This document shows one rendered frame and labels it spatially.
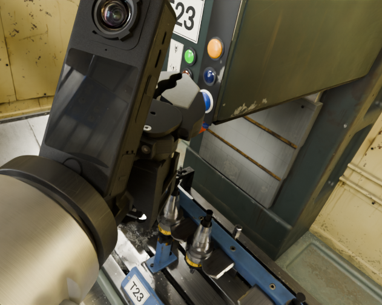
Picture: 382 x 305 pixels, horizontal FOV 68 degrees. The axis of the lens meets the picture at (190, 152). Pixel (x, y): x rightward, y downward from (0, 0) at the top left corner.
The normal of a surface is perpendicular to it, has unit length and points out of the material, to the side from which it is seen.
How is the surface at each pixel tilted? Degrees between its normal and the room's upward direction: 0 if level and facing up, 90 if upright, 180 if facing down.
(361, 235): 90
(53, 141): 60
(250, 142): 90
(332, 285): 0
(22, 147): 24
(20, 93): 93
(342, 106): 90
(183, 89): 1
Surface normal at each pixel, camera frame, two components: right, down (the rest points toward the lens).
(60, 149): -0.19, 0.04
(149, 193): -0.31, 0.50
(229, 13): -0.74, 0.28
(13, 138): 0.43, -0.53
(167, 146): 0.35, 0.58
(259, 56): 0.66, 0.52
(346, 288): 0.17, -0.80
